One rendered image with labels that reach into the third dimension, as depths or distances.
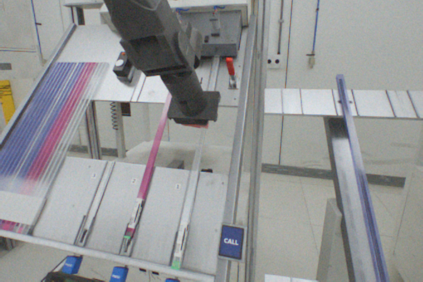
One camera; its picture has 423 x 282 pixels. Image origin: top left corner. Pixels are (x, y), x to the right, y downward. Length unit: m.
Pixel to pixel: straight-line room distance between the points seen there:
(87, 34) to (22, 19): 0.97
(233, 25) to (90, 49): 0.51
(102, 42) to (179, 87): 0.60
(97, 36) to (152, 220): 0.68
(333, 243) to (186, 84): 0.42
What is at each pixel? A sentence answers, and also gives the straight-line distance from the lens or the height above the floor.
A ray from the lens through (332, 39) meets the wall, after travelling 2.35.
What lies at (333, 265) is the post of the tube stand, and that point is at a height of 0.70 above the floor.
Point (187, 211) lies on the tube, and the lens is 0.50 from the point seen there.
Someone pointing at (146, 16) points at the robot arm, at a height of 1.15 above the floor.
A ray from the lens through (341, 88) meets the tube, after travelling 0.59.
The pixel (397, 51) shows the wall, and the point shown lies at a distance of 2.49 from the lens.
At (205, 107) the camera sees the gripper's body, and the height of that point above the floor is 1.01.
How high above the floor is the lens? 1.10
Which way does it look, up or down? 15 degrees down
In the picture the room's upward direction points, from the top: straight up
